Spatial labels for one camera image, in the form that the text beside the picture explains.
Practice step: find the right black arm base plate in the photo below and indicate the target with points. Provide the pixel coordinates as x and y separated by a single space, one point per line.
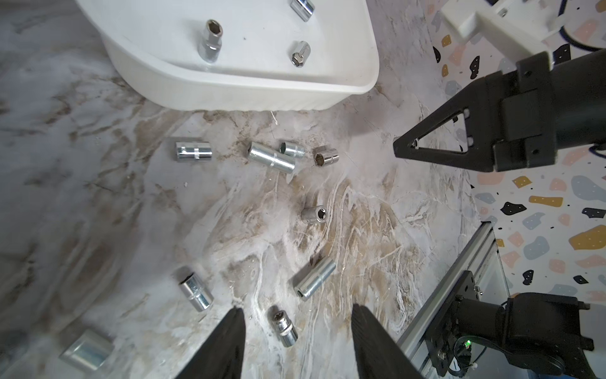
442 332

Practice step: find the upright chrome socket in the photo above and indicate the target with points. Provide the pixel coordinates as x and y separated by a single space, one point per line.
315 215

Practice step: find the chrome socket middle row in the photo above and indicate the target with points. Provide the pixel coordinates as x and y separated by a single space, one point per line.
88 352

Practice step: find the long chrome socket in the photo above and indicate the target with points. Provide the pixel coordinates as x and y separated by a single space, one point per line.
316 277
271 158

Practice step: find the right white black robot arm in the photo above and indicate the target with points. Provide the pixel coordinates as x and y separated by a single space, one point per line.
537 332

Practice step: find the long chrome socket upper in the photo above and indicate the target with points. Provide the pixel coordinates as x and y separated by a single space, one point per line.
271 158

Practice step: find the chrome socket with groove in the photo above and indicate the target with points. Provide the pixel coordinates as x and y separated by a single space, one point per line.
193 151

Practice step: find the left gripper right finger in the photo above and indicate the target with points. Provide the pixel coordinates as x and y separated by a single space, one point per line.
377 355

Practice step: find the chrome socket right row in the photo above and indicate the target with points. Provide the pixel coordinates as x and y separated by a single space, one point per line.
197 293

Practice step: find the small chrome socket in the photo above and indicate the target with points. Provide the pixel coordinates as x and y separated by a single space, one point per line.
292 149
285 328

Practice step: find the small chrome socket lower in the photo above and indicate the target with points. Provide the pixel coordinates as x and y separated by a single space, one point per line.
285 328

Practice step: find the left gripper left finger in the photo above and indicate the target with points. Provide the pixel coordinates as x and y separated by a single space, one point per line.
222 354

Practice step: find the white plastic storage box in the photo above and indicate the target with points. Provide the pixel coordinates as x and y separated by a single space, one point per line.
154 47

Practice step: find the chrome socket row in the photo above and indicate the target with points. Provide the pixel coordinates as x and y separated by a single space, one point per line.
197 293
88 352

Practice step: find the long chrome socket lower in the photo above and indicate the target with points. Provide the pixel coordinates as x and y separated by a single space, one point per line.
316 277

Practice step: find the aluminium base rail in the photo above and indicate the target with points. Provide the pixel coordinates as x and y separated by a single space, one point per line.
477 273

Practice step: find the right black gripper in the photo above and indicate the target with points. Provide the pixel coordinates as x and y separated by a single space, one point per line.
544 109

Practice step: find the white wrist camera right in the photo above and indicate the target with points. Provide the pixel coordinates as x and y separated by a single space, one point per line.
517 29

